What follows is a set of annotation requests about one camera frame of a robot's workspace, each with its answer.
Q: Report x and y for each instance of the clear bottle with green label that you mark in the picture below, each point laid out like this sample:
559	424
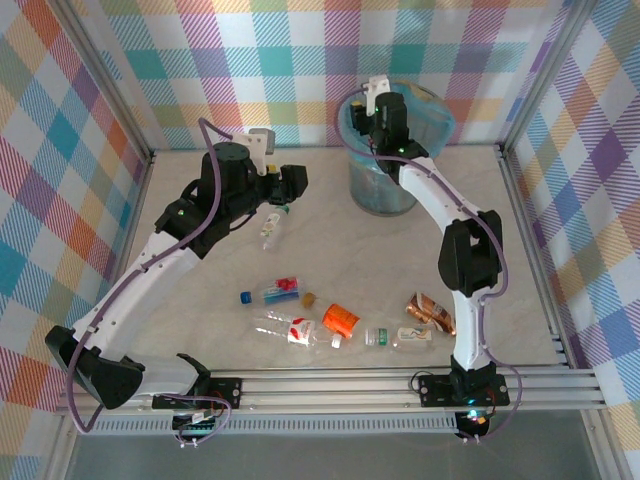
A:
272	227

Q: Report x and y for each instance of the blue cap bottle red label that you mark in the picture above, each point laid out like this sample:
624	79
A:
272	292

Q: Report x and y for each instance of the clear bottle red white label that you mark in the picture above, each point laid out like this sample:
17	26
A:
300	331

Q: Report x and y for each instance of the orange label bottle olive cap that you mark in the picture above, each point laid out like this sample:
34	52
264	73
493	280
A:
340	318

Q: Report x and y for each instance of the copper brown bottle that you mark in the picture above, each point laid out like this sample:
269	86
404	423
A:
430	312

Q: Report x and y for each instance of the clear bottle white swoosh label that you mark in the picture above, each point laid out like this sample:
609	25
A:
412	337

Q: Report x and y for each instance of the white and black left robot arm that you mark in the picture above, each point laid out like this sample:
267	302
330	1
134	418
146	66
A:
130	287

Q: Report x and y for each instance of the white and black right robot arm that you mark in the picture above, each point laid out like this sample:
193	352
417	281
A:
467	325

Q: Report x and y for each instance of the blue plastic bin liner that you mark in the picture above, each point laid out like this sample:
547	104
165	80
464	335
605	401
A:
435	120

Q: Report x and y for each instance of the blue transparent bin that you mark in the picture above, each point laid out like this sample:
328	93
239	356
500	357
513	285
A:
375	195

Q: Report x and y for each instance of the aluminium frame post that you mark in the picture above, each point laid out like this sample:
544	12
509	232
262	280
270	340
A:
107	80
545	75

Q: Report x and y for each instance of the aluminium side rail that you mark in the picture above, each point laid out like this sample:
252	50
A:
530	240

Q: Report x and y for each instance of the aluminium rail beam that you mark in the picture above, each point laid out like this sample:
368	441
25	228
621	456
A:
325	387

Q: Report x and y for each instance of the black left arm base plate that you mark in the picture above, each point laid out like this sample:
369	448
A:
225	392

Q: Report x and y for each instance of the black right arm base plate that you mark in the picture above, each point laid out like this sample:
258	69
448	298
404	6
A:
435	390

